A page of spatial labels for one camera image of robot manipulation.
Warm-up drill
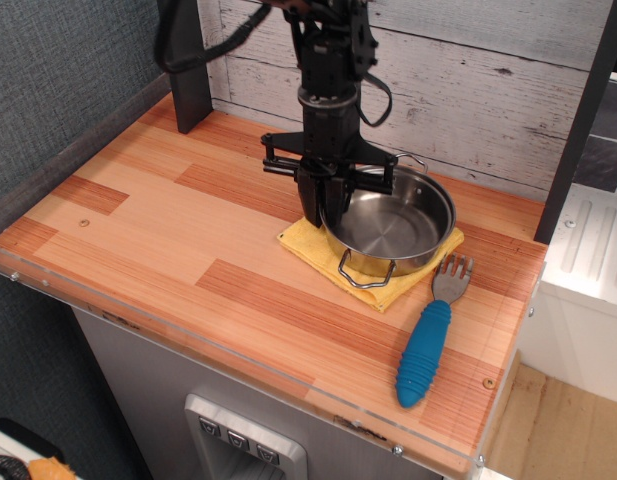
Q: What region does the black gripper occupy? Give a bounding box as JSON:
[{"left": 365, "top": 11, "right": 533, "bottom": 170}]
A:
[{"left": 261, "top": 87, "right": 396, "bottom": 228}]

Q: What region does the stainless steel pot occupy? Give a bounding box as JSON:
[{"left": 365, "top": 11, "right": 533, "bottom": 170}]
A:
[{"left": 320, "top": 153, "right": 456, "bottom": 289}]

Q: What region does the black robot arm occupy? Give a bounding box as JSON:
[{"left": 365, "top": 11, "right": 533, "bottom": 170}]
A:
[{"left": 262, "top": 1, "right": 398, "bottom": 227}]

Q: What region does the yellow folded cloth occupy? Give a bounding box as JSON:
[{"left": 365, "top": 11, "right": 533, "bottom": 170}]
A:
[{"left": 277, "top": 219, "right": 465, "bottom": 313}]

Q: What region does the grey toy fridge cabinet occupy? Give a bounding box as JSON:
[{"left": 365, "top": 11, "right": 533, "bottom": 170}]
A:
[{"left": 74, "top": 309, "right": 439, "bottom": 479}]

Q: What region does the silver dispenser panel with buttons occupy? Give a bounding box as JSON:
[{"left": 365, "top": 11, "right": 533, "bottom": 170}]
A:
[{"left": 184, "top": 394, "right": 308, "bottom": 479}]

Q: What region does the orange object bottom left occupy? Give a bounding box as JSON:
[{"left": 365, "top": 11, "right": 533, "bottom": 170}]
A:
[{"left": 28, "top": 457, "right": 77, "bottom": 480}]

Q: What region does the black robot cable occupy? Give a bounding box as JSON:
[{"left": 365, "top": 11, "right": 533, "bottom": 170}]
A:
[{"left": 152, "top": 0, "right": 274, "bottom": 76}]

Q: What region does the blue handled metal fork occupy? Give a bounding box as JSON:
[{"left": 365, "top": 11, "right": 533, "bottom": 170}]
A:
[{"left": 395, "top": 254, "right": 475, "bottom": 408}]

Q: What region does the dark grey left post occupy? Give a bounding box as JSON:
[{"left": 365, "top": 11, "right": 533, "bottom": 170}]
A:
[{"left": 154, "top": 1, "right": 213, "bottom": 134}]

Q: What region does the dark grey post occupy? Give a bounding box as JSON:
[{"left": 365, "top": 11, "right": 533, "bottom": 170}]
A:
[
  {"left": 154, "top": 1, "right": 213, "bottom": 134},
  {"left": 534, "top": 0, "right": 617, "bottom": 245}
]

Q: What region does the dark grey right post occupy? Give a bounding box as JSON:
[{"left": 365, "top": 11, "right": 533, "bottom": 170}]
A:
[{"left": 534, "top": 0, "right": 617, "bottom": 245}]

